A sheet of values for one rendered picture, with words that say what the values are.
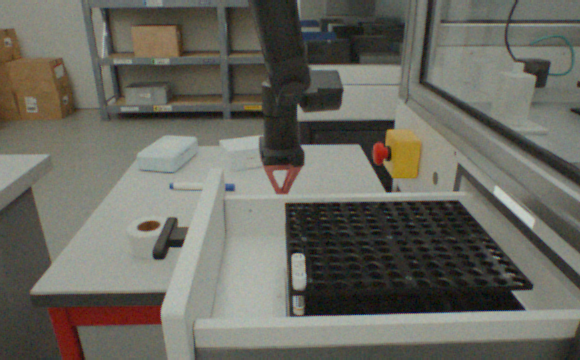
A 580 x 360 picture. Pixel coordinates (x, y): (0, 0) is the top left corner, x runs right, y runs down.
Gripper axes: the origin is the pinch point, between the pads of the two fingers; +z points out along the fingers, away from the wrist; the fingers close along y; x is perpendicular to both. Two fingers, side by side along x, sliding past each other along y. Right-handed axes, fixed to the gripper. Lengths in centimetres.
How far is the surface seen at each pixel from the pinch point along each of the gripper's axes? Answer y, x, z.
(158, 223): -5.0, 21.1, 1.2
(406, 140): -3.1, -21.2, -9.5
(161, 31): 359, 55, 2
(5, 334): 22, 66, 43
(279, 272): -28.4, 4.6, -3.8
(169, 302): -41.8, 14.9, -12.0
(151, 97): 361, 72, 63
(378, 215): -26.3, -7.6, -8.8
